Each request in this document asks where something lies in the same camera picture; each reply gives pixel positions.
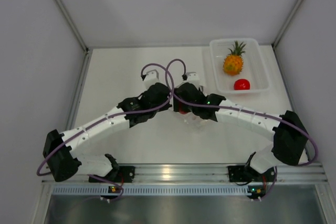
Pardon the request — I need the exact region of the clear zip top bag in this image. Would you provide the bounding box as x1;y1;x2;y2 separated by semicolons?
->
173;112;209;130

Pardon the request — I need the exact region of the fake pineapple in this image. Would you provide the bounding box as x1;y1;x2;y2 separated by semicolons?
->
223;40;246;76

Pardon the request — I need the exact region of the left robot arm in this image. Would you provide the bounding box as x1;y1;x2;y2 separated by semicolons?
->
43;82;171;183

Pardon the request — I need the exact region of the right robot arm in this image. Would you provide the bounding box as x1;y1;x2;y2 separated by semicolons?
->
173;82;308;180

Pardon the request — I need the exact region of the white plastic basket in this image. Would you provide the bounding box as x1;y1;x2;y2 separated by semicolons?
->
209;38;270;95

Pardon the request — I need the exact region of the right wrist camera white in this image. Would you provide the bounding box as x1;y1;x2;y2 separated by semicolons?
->
182;72;200;87

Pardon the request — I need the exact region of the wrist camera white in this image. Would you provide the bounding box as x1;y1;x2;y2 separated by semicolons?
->
141;70;160;89
182;72;200;87

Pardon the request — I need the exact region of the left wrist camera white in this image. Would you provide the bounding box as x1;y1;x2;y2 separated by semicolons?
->
141;70;160;89

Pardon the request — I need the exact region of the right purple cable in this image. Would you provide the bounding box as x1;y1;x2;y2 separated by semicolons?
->
165;59;319;202

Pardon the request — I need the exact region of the aluminium mounting rail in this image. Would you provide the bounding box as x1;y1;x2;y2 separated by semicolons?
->
41;163;328;183

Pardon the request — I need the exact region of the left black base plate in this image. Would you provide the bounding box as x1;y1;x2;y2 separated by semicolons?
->
97;165;135;183

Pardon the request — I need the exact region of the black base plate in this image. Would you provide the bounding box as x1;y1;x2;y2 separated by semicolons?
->
97;165;135;183
227;165;252;183

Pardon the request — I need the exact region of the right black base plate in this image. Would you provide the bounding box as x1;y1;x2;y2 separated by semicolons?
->
227;165;252;183

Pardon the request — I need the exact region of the white slotted cable duct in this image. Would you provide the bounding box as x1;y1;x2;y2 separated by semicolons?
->
52;185;251;196

